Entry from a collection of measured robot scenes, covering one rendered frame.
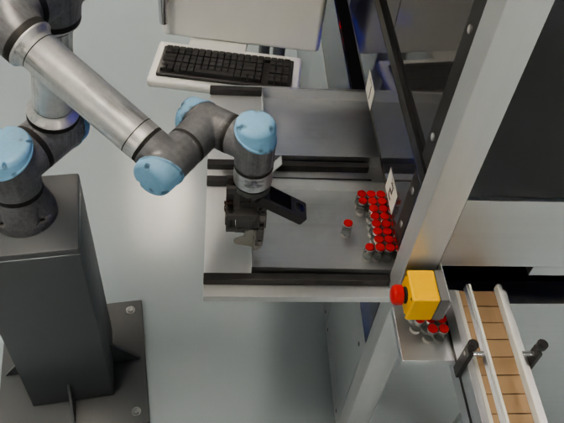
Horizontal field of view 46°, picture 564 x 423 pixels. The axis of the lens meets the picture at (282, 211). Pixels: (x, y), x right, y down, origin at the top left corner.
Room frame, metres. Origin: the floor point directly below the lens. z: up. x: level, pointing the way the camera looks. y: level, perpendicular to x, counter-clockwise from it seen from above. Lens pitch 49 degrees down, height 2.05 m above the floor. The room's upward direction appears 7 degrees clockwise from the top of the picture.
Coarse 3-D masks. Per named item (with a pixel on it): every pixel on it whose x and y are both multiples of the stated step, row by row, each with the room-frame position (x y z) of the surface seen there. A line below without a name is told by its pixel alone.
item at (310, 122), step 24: (264, 96) 1.42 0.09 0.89; (288, 96) 1.43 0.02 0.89; (312, 96) 1.44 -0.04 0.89; (336, 96) 1.45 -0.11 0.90; (360, 96) 1.46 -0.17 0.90; (288, 120) 1.34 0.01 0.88; (312, 120) 1.35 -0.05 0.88; (336, 120) 1.36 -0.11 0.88; (360, 120) 1.38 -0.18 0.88; (288, 144) 1.25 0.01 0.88; (312, 144) 1.26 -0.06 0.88; (336, 144) 1.27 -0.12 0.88; (360, 144) 1.28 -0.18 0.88
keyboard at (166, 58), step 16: (176, 48) 1.67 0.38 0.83; (192, 48) 1.68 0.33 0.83; (160, 64) 1.59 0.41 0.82; (176, 64) 1.59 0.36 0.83; (192, 64) 1.60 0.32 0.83; (208, 64) 1.61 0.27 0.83; (224, 64) 1.62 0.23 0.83; (240, 64) 1.63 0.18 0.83; (256, 64) 1.65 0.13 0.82; (272, 64) 1.65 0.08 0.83; (288, 64) 1.66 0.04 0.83; (208, 80) 1.55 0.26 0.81; (224, 80) 1.56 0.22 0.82; (240, 80) 1.57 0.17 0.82; (256, 80) 1.56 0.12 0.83; (272, 80) 1.57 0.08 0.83; (288, 80) 1.59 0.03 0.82
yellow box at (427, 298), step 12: (408, 276) 0.77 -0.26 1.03; (420, 276) 0.77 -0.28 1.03; (432, 276) 0.77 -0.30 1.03; (408, 288) 0.75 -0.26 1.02; (420, 288) 0.74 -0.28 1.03; (432, 288) 0.74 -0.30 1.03; (444, 288) 0.75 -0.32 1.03; (408, 300) 0.73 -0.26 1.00; (420, 300) 0.71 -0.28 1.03; (432, 300) 0.72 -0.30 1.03; (444, 300) 0.72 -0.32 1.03; (408, 312) 0.71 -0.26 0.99; (420, 312) 0.71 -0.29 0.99; (432, 312) 0.72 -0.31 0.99
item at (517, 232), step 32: (384, 32) 1.32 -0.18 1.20; (416, 128) 0.99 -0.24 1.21; (416, 160) 0.92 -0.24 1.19; (480, 224) 0.82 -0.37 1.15; (512, 224) 0.83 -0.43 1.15; (544, 224) 0.84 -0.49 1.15; (448, 256) 0.81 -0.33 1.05; (480, 256) 0.82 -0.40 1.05; (512, 256) 0.83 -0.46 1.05; (544, 256) 0.84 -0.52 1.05
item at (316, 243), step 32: (288, 192) 1.08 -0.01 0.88; (320, 192) 1.09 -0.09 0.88; (352, 192) 1.11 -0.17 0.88; (384, 192) 1.12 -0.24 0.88; (288, 224) 0.98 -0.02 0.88; (320, 224) 0.99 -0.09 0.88; (352, 224) 1.01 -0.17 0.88; (256, 256) 0.88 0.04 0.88; (288, 256) 0.89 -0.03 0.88; (320, 256) 0.90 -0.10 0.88; (352, 256) 0.91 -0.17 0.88
